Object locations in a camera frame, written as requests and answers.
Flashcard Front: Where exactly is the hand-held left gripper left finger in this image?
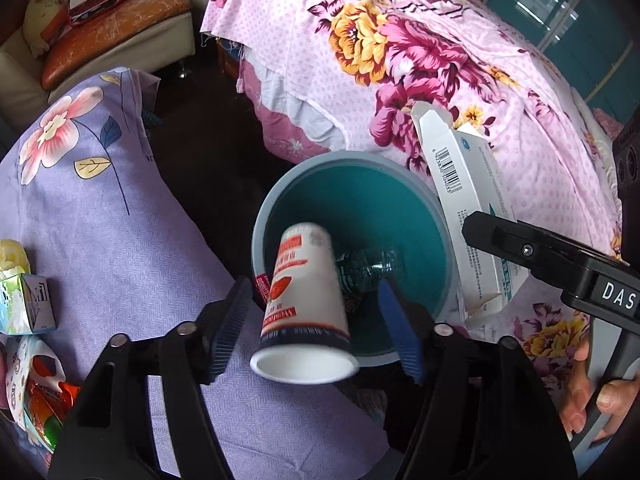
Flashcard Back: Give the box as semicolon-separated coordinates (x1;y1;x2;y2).
47;276;256;480

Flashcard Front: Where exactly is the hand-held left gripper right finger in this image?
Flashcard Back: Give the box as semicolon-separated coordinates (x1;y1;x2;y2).
377;280;576;480

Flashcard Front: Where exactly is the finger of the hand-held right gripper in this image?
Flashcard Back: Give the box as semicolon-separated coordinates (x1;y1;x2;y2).
461;211;593;297

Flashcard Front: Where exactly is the white cardboard box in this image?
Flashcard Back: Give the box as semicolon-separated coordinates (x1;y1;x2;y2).
411;101;531;331

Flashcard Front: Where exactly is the clear plastic bottle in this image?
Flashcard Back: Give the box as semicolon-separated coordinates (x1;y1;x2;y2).
336;245;406;296

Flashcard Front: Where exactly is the red and white paper cup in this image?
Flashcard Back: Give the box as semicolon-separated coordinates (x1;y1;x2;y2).
249;222;360;385

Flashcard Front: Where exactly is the blue plastic trash bin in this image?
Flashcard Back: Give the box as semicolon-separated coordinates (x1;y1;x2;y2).
251;151;458;368

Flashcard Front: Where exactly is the orange drink sachet strip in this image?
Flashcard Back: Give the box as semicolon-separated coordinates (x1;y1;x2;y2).
25;379;81;453

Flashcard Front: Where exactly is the pink and white snack packet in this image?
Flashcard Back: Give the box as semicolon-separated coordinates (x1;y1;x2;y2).
0;335;68;441

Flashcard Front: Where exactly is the person's right hand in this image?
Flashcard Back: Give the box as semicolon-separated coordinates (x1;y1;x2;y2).
560;340;640;443

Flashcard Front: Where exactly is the red wrapper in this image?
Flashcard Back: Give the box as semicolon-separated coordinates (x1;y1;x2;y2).
254;274;274;307

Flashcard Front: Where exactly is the purple floral cloth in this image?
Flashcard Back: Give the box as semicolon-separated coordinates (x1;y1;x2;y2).
0;69;391;480

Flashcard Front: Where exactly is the pink floral bed sheet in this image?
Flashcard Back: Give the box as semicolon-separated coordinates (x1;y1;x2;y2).
200;0;631;411

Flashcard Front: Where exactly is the small drink carton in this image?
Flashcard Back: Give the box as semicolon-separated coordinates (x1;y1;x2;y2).
0;269;56;336

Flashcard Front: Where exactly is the pink bed skirt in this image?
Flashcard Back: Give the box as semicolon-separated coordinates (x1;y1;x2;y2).
239;55;351;166

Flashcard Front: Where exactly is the teal glass cabinet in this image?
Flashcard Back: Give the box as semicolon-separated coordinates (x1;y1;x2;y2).
465;0;640;126

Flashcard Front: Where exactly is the crumpled yellow paper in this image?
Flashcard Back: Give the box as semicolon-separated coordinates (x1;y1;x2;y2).
0;240;28;273

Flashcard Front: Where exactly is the cream sofa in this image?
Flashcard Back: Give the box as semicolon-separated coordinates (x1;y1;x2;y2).
0;0;197;111

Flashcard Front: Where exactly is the orange seat cushion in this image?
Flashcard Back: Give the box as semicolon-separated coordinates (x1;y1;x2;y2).
41;0;193;91

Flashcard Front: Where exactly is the yellow pillow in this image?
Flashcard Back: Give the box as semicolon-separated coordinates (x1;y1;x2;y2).
22;0;76;58

